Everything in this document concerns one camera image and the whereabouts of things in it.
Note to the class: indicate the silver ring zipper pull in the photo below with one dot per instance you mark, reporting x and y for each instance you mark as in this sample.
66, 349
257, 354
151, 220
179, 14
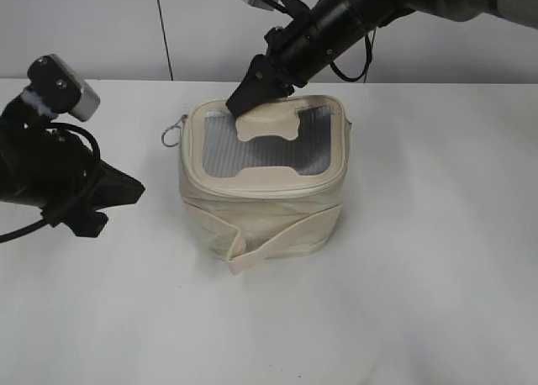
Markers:
171, 137

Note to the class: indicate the cream zippered bag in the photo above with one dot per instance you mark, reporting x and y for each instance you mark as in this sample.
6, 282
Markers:
265, 185

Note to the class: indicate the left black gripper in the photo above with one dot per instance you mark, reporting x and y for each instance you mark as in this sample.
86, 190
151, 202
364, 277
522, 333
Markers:
65, 161

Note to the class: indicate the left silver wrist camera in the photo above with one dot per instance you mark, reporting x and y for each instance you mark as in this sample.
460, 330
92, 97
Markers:
61, 89

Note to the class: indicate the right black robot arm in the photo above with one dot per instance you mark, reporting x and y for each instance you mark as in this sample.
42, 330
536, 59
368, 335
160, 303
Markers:
380, 13

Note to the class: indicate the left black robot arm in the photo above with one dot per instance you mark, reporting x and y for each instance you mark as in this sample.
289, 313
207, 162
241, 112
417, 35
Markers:
20, 122

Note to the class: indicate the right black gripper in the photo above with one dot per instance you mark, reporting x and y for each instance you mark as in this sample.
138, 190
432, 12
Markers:
299, 52

